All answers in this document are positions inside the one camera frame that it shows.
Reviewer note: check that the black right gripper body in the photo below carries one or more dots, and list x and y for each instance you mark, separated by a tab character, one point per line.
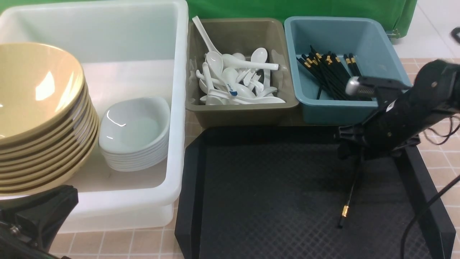
387	130

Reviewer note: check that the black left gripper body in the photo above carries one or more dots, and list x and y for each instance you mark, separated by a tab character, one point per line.
29	225

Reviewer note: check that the black chopstick gold band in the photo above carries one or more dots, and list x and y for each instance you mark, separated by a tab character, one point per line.
346	207

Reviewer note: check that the white soup spoon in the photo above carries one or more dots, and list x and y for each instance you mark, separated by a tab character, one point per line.
228	76

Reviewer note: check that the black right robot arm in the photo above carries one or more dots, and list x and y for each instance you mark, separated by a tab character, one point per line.
436	87

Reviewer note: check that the bundle of black chopsticks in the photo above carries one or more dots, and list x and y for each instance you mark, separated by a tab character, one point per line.
332	73

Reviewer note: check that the blue chopstick bin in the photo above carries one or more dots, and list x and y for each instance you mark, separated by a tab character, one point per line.
364	38

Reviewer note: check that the stack of yellow bowls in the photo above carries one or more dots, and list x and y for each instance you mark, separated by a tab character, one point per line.
49	125

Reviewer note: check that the stack of white dishes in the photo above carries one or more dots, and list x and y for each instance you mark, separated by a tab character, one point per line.
134	133

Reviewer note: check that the black serving tray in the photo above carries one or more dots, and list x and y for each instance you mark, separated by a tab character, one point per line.
278	193

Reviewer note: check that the pile of white spoons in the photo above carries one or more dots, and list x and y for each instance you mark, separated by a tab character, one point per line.
214	91

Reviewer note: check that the olive brown spoon bin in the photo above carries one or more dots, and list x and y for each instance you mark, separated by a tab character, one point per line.
240	35

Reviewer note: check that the large white plastic bin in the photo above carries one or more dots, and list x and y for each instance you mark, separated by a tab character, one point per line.
128	49

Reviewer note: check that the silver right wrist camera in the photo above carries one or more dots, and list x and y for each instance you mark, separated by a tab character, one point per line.
367	86

